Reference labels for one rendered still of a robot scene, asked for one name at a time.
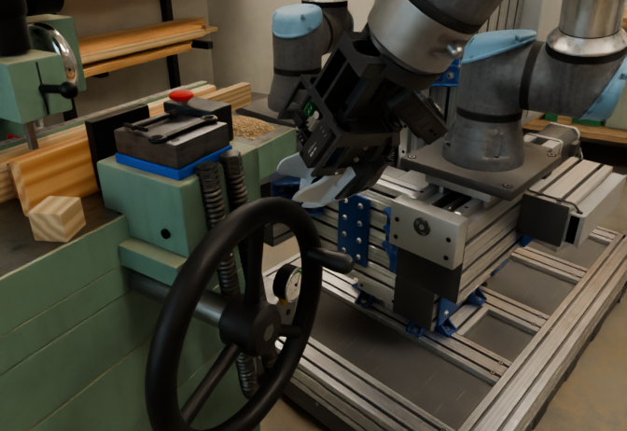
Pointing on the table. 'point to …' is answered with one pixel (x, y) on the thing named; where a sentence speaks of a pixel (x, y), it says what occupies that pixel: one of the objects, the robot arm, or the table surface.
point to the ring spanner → (181, 130)
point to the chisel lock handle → (61, 90)
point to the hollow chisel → (31, 136)
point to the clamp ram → (100, 127)
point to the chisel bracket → (18, 104)
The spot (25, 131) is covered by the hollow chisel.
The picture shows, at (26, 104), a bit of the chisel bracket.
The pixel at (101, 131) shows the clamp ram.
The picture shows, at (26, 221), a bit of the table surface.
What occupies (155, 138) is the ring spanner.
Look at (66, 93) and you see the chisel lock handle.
